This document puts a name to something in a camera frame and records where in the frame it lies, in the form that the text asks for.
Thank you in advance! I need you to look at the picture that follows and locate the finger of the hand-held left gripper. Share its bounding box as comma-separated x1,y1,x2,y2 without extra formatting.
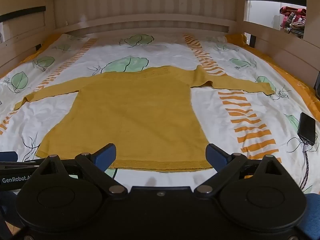
0,151,45,170

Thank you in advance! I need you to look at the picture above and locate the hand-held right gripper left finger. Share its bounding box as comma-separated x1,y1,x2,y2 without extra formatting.
32,143,127,196

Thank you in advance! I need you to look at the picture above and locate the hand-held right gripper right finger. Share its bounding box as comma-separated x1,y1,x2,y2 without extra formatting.
194,143,290,196

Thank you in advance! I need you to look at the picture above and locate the yellow knit sweater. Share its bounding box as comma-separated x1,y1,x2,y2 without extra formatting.
13,65,275,172

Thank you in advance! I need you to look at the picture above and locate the pile of colourful clothes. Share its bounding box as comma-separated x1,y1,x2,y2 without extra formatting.
279,6,307,34

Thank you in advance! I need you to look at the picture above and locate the leaf print bed sheet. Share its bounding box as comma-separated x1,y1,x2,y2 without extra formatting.
0,33,320,195

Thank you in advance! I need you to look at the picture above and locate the black power bank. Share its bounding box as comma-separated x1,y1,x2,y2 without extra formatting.
297,112,317,146

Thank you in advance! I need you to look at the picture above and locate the orange mattress cover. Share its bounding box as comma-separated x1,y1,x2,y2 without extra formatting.
20,33,320,132

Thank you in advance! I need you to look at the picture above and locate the braided charging cable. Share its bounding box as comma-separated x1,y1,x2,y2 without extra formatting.
299,140,312,192

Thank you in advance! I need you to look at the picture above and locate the wooden bed frame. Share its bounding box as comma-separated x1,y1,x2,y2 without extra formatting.
0,0,320,93

